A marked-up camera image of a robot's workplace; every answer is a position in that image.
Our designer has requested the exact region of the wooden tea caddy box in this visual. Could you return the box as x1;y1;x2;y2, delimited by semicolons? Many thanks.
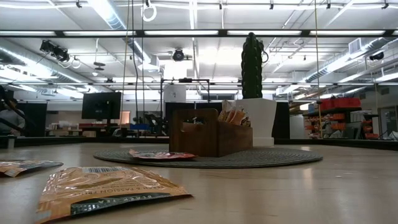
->
169;108;254;158

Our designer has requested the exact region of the orange tea packet white border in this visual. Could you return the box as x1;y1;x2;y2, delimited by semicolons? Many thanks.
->
224;108;237;124

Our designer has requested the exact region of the orange tea packet with barcode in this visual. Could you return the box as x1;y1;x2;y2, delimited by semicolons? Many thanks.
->
34;166;193;224

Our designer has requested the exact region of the black partition panel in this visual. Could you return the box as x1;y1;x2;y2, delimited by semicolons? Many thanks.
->
0;102;47;138
273;101;290;139
164;101;223;138

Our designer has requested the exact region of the white square panel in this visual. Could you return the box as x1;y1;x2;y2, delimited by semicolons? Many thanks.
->
163;85;187;103

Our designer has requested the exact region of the white angular plant pot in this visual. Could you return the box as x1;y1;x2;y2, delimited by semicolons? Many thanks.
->
222;98;277;147

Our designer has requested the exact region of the green cactus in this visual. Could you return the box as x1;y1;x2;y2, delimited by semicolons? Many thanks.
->
241;31;265;100

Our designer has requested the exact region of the round grey woven placemat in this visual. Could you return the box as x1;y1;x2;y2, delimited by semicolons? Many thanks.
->
93;146;324;169

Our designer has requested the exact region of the black monitor on stand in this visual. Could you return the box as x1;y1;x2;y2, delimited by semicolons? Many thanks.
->
81;91;123;125

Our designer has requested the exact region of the shelf with red bins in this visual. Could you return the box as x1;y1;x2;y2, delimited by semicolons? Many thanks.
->
303;96;363;140

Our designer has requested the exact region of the rack with grey orange bins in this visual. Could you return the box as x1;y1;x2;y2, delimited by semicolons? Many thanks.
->
349;110;381;140

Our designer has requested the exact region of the person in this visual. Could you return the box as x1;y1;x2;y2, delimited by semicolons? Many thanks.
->
0;98;26;136

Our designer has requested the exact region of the black tubular stand frame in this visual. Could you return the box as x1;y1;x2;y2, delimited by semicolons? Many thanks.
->
160;77;211;138

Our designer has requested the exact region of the black overhead camera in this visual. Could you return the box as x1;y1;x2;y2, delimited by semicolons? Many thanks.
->
172;49;187;62

